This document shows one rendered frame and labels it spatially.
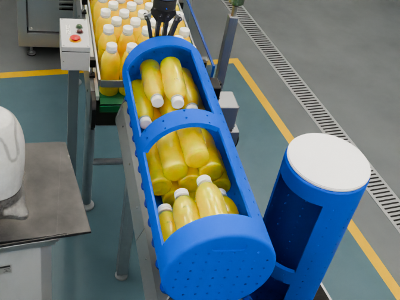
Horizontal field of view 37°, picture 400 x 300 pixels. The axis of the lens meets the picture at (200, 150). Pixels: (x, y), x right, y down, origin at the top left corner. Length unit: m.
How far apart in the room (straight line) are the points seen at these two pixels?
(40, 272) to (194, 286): 0.48
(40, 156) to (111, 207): 1.30
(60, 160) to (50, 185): 0.11
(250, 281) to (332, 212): 0.51
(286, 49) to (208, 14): 0.71
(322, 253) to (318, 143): 0.38
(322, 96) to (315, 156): 2.29
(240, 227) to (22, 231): 0.57
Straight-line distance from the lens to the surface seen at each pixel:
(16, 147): 1.51
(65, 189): 1.71
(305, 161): 1.92
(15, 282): 1.75
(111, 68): 2.18
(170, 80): 1.87
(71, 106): 2.39
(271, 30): 4.87
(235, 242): 1.37
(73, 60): 2.17
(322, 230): 1.99
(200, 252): 1.37
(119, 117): 2.21
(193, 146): 1.62
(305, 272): 2.15
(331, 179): 1.89
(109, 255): 2.86
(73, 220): 1.63
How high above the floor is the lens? 2.22
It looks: 40 degrees down
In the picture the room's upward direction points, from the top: 12 degrees clockwise
